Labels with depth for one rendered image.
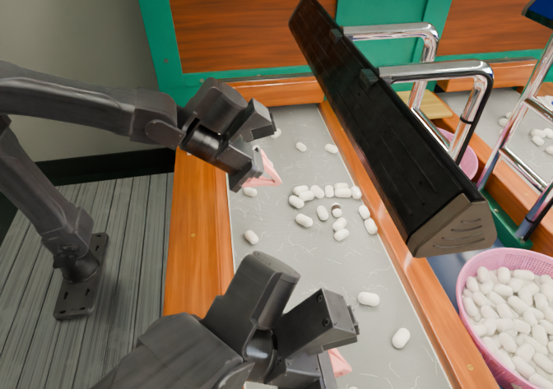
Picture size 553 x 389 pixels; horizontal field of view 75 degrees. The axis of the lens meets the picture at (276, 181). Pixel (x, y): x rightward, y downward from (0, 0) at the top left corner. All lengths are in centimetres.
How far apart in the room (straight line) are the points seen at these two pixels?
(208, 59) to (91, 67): 96
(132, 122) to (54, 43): 138
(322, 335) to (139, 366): 16
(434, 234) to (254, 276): 17
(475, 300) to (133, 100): 66
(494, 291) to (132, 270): 71
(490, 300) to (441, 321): 13
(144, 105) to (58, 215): 26
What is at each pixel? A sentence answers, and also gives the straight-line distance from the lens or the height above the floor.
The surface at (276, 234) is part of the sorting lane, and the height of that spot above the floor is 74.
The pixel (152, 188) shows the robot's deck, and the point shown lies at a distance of 100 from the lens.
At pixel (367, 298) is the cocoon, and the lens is 66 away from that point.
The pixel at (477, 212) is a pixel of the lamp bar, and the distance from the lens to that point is 34.
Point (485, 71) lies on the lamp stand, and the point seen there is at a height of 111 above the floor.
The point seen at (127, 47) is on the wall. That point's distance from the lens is 185.
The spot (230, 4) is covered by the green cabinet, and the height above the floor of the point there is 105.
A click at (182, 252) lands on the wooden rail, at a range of 71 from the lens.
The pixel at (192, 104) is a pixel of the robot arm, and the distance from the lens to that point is 58.
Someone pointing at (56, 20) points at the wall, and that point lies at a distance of 188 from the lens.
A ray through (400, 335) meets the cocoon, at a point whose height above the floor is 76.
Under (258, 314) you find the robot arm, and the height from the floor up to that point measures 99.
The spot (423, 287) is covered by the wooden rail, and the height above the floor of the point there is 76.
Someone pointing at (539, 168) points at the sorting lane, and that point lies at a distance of 111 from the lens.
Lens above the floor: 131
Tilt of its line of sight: 42 degrees down
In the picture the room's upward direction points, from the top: straight up
